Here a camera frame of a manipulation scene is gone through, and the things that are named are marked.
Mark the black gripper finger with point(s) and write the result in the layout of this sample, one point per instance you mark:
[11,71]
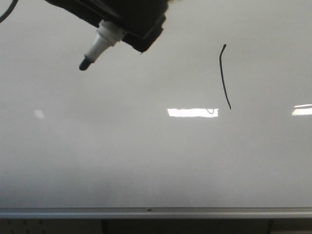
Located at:
[142,20]

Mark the white black-tipped whiteboard marker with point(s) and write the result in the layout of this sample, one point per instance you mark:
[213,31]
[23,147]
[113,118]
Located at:
[108,34]

